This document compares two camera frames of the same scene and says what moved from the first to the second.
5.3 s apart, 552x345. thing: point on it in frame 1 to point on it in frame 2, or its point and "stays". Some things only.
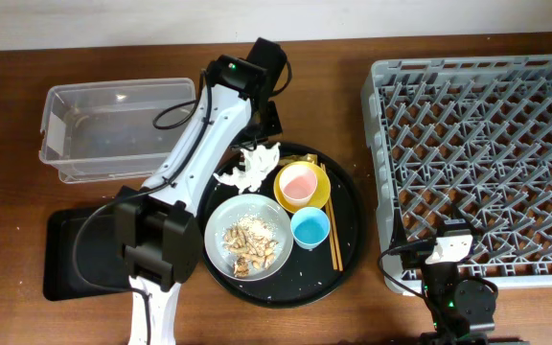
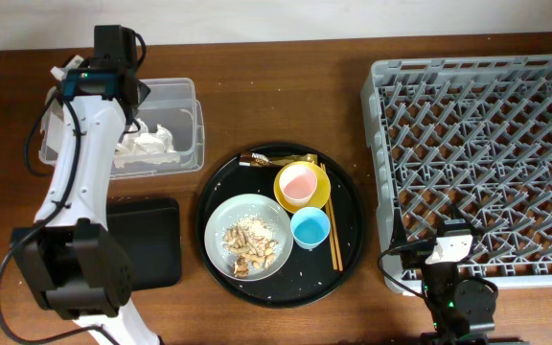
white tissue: [256, 164] to [146, 147]
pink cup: [298, 183] stays
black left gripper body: [265, 126] to [146, 89]
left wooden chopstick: [331, 237] stays
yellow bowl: [321, 193] stays
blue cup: [310, 226] stays
